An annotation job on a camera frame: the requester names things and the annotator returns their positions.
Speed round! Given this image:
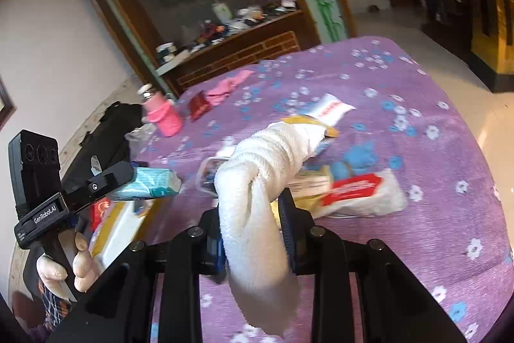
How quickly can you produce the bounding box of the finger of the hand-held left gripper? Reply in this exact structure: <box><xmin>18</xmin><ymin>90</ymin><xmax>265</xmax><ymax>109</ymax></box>
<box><xmin>62</xmin><ymin>161</ymin><xmax>134</xmax><ymax>213</ymax></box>

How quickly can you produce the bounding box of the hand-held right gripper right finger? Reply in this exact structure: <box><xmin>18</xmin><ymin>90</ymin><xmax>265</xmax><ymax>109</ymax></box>
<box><xmin>277</xmin><ymin>189</ymin><xmax>468</xmax><ymax>343</ymax></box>

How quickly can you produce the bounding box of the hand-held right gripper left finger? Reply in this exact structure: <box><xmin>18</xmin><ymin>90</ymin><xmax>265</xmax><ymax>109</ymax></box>
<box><xmin>48</xmin><ymin>207</ymin><xmax>226</xmax><ymax>343</ymax></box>

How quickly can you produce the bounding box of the teal wipes packet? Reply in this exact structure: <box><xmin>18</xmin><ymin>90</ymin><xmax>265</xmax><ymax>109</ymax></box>
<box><xmin>108</xmin><ymin>166</ymin><xmax>182</xmax><ymax>202</ymax></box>

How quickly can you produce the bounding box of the golden cardboard box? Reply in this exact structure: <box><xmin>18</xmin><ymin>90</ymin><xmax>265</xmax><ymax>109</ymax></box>
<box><xmin>87</xmin><ymin>197</ymin><xmax>162</xmax><ymax>276</ymax></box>

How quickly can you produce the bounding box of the white towel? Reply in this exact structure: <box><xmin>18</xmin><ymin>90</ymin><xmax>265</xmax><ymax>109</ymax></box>
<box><xmin>215</xmin><ymin>122</ymin><xmax>326</xmax><ymax>338</ymax></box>

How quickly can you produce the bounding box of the person's left forearm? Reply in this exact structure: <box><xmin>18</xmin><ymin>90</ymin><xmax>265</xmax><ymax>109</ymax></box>
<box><xmin>38</xmin><ymin>279</ymin><xmax>75</xmax><ymax>333</ymax></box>

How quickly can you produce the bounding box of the person's left hand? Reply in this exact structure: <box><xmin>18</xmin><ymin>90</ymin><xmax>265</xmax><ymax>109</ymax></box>
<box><xmin>36</xmin><ymin>228</ymin><xmax>100</xmax><ymax>302</ymax></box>

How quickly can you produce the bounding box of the black bag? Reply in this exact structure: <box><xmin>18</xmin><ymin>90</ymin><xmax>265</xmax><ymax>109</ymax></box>
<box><xmin>60</xmin><ymin>101</ymin><xmax>144</xmax><ymax>192</ymax></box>

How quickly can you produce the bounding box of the yellow and white packet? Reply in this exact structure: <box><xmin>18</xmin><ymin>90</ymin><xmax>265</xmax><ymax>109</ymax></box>
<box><xmin>288</xmin><ymin>170</ymin><xmax>335</xmax><ymax>208</ymax></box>

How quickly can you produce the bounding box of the clear plastic bag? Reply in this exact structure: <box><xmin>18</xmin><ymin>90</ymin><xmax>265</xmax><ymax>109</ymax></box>
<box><xmin>124</xmin><ymin>123</ymin><xmax>158</xmax><ymax>156</ymax></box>

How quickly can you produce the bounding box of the clear plastic container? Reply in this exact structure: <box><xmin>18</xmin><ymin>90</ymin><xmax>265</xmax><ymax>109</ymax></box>
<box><xmin>197</xmin><ymin>156</ymin><xmax>234</xmax><ymax>196</ymax></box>

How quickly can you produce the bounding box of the red-label white packet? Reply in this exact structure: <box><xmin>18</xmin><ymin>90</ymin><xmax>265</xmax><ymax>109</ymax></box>
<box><xmin>312</xmin><ymin>167</ymin><xmax>409</xmax><ymax>220</ymax></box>

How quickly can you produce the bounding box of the pink mesh basket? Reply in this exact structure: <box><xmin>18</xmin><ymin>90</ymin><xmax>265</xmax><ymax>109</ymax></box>
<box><xmin>137</xmin><ymin>84</ymin><xmax>184</xmax><ymax>137</ymax></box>

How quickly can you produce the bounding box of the red wallet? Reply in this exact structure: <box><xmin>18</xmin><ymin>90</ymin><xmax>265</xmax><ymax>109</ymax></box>
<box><xmin>189</xmin><ymin>91</ymin><xmax>213</xmax><ymax>121</ymax></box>

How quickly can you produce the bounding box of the white packet with red print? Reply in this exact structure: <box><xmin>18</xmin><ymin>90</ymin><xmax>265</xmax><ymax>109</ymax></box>
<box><xmin>308</xmin><ymin>93</ymin><xmax>357</xmax><ymax>127</ymax></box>

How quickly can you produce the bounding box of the purple floral bedsheet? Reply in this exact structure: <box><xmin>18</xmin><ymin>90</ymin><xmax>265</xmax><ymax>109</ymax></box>
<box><xmin>132</xmin><ymin>35</ymin><xmax>514</xmax><ymax>343</ymax></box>

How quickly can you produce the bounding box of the pink cloth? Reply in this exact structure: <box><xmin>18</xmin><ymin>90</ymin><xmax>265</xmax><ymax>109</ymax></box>
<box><xmin>205</xmin><ymin>69</ymin><xmax>256</xmax><ymax>107</ymax></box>

